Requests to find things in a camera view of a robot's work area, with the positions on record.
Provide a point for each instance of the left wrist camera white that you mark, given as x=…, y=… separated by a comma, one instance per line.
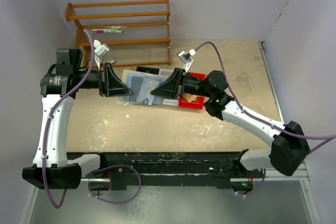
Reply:
x=100, y=49

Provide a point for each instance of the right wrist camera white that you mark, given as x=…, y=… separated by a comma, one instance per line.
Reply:
x=187, y=58

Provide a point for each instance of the red plastic bin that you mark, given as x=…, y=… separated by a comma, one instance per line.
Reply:
x=193, y=105

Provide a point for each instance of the pink marker pen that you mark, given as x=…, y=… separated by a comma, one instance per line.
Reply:
x=106, y=31

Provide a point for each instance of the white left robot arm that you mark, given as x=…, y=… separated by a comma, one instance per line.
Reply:
x=51, y=166

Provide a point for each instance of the silver VIP card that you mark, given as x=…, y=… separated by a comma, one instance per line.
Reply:
x=144, y=95

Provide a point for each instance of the white plastic bin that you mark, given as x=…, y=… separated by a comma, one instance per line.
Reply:
x=170, y=89

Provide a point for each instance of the gold VIP cards stack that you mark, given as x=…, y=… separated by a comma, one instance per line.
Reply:
x=190, y=97

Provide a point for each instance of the wooden shelf rack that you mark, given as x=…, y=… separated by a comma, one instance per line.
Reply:
x=81, y=41

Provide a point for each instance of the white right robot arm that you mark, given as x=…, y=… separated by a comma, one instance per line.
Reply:
x=287, y=145

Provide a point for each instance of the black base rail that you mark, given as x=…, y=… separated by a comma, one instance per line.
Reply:
x=214, y=169

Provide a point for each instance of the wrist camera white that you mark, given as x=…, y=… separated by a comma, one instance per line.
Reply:
x=100, y=49
x=187, y=58

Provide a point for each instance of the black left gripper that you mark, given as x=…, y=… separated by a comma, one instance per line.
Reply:
x=104, y=80

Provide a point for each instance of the black plastic bin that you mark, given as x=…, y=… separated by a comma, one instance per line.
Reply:
x=148, y=70

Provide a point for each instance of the green marker pen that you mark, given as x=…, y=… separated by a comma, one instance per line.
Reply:
x=116, y=27

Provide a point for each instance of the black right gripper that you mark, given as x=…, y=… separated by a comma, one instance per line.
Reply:
x=180, y=84

